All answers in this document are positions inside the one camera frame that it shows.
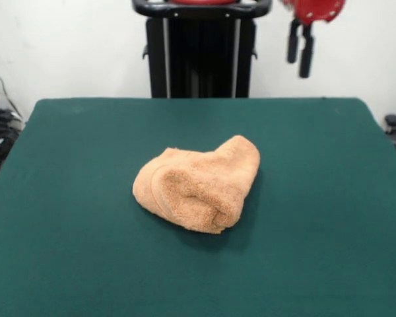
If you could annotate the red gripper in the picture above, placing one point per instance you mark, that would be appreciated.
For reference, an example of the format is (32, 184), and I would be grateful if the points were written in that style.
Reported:
(313, 11)

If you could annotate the orange terry towel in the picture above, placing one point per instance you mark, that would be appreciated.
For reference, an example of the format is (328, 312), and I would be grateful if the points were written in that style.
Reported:
(191, 198)

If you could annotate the dark green table cloth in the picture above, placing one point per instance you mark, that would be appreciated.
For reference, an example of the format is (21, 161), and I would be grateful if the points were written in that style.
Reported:
(85, 231)

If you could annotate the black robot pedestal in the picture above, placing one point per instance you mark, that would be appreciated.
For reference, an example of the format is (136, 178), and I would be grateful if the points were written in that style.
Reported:
(201, 66)

